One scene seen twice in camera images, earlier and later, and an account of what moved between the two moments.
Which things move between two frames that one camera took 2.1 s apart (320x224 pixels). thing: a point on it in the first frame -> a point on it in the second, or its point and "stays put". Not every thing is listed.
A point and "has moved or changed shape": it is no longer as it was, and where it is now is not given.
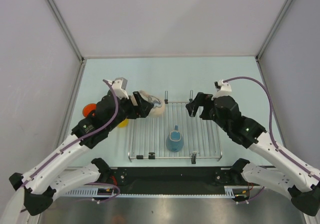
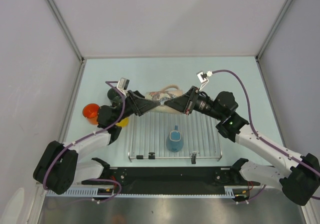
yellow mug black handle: [123, 124] stays put
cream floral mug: [159, 107] has moved or changed shape
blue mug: [174, 140] stays put
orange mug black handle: [87, 108] stays put
